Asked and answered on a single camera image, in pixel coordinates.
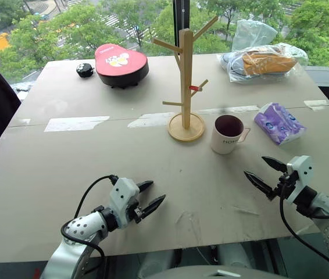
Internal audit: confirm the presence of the dark window frame post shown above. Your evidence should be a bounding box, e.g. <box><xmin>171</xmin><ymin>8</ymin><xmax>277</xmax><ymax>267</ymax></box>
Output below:
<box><xmin>172</xmin><ymin>0</ymin><xmax>199</xmax><ymax>56</ymax></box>

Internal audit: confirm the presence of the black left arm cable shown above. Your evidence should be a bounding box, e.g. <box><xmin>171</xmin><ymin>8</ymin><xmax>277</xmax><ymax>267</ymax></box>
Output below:
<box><xmin>60</xmin><ymin>174</ymin><xmax>117</xmax><ymax>279</ymax></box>

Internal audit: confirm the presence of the clear bag with orange contents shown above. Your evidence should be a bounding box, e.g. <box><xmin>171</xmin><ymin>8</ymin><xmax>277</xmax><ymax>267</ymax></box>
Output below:
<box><xmin>219</xmin><ymin>42</ymin><xmax>309</xmax><ymax>85</ymax></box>

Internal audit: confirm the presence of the wide white tape strip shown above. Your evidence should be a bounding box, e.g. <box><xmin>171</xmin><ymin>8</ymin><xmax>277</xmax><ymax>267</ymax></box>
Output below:
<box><xmin>44</xmin><ymin>116</ymin><xmax>111</xmax><ymax>133</ymax></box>

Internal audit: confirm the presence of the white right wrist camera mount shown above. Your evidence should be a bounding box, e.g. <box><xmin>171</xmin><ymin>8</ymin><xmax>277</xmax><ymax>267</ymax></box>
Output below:
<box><xmin>285</xmin><ymin>155</ymin><xmax>314</xmax><ymax>204</ymax></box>

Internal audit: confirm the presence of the purple tissue pack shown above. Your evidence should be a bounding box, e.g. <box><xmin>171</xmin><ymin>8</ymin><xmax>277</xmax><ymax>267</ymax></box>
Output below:
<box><xmin>253</xmin><ymin>102</ymin><xmax>308</xmax><ymax>146</ymax></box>

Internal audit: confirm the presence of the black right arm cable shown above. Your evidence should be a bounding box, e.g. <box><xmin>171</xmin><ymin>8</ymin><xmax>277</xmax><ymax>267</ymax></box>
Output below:
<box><xmin>279</xmin><ymin>180</ymin><xmax>329</xmax><ymax>265</ymax></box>

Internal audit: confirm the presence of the silver robot torso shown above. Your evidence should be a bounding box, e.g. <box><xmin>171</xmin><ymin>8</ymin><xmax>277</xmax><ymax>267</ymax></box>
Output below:
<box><xmin>144</xmin><ymin>264</ymin><xmax>289</xmax><ymax>279</ymax></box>

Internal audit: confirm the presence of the ragged white tape strip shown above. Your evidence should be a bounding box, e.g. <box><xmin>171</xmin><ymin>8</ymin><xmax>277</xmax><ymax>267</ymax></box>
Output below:
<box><xmin>127</xmin><ymin>112</ymin><xmax>177</xmax><ymax>129</ymax></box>

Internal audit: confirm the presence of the long thin white tape strip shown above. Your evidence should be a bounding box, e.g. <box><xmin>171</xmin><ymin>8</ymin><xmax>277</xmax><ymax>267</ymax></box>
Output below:
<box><xmin>195</xmin><ymin>105</ymin><xmax>261</xmax><ymax>116</ymax></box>

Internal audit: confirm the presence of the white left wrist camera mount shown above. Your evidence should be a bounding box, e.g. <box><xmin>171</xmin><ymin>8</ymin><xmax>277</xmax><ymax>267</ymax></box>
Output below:
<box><xmin>108</xmin><ymin>177</ymin><xmax>141</xmax><ymax>229</ymax></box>

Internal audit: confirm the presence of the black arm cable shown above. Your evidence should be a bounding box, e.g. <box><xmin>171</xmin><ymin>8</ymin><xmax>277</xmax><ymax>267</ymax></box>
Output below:
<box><xmin>279</xmin><ymin>180</ymin><xmax>329</xmax><ymax>265</ymax></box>
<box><xmin>60</xmin><ymin>174</ymin><xmax>117</xmax><ymax>279</ymax></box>

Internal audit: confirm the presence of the small black round object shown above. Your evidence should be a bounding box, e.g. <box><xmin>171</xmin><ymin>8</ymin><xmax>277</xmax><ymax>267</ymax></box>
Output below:
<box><xmin>76</xmin><ymin>63</ymin><xmax>95</xmax><ymax>78</ymax></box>

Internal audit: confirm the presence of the black box with red lid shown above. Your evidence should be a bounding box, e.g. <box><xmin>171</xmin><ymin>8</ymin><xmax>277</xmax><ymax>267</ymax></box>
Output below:
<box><xmin>94</xmin><ymin>43</ymin><xmax>150</xmax><ymax>88</ymax></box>

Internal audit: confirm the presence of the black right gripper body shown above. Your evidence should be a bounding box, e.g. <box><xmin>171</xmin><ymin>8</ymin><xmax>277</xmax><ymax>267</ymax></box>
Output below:
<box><xmin>271</xmin><ymin>170</ymin><xmax>299</xmax><ymax>199</ymax></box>

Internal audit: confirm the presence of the white mug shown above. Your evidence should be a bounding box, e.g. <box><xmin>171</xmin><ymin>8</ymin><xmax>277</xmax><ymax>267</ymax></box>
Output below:
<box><xmin>210</xmin><ymin>115</ymin><xmax>252</xmax><ymax>155</ymax></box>

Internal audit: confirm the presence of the wooden mug tree stand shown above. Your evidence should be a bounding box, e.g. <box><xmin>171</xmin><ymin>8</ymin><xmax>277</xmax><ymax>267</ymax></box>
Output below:
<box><xmin>152</xmin><ymin>16</ymin><xmax>220</xmax><ymax>142</ymax></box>

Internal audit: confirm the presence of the light blue plastic bag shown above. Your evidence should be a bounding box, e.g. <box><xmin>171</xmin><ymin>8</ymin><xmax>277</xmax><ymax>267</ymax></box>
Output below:
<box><xmin>231</xmin><ymin>19</ymin><xmax>278</xmax><ymax>52</ymax></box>

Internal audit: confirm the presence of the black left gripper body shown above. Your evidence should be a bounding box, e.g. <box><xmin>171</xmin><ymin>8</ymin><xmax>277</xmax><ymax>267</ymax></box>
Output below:
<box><xmin>128</xmin><ymin>199</ymin><xmax>145</xmax><ymax>224</ymax></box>

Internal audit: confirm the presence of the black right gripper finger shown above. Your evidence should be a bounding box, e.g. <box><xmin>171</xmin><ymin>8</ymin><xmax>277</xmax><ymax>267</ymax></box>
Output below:
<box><xmin>261</xmin><ymin>156</ymin><xmax>288</xmax><ymax>174</ymax></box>
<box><xmin>243</xmin><ymin>170</ymin><xmax>275</xmax><ymax>201</ymax></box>

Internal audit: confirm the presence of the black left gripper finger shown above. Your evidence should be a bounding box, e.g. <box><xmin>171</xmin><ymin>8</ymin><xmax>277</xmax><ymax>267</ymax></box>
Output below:
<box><xmin>142</xmin><ymin>194</ymin><xmax>167</xmax><ymax>220</ymax></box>
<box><xmin>136</xmin><ymin>180</ymin><xmax>155</xmax><ymax>193</ymax></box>

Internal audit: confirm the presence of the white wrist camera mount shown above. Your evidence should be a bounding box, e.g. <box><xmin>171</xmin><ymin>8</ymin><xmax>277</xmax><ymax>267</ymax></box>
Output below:
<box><xmin>108</xmin><ymin>177</ymin><xmax>141</xmax><ymax>229</ymax></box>
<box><xmin>285</xmin><ymin>155</ymin><xmax>314</xmax><ymax>204</ymax></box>

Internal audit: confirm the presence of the short white tape strip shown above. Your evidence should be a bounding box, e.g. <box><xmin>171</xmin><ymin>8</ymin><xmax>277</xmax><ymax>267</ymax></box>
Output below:
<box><xmin>303</xmin><ymin>99</ymin><xmax>329</xmax><ymax>112</ymax></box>

